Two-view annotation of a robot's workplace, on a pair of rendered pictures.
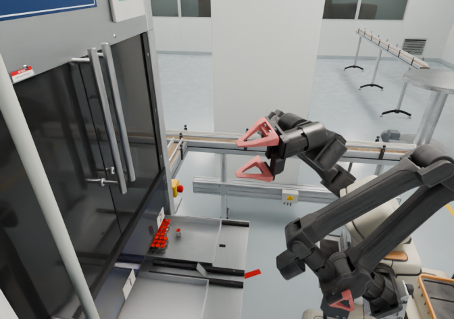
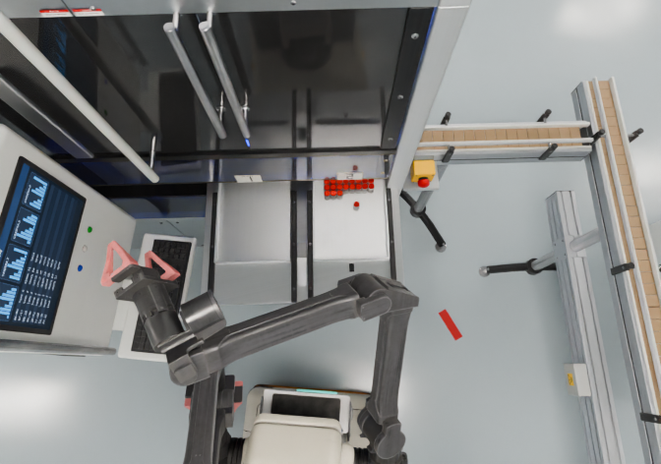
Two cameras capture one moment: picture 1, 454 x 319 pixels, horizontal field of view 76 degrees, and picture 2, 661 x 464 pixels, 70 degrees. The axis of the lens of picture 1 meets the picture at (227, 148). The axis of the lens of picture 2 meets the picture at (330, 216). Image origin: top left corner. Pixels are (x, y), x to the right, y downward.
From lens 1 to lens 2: 105 cm
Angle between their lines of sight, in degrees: 60
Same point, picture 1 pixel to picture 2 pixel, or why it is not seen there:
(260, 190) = (573, 319)
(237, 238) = not seen: hidden behind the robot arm
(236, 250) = not seen: hidden behind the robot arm
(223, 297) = (277, 282)
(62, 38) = not seen: outside the picture
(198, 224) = (383, 227)
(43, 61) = (121, 7)
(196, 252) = (334, 236)
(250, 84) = not seen: outside the picture
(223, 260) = (328, 273)
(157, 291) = (274, 208)
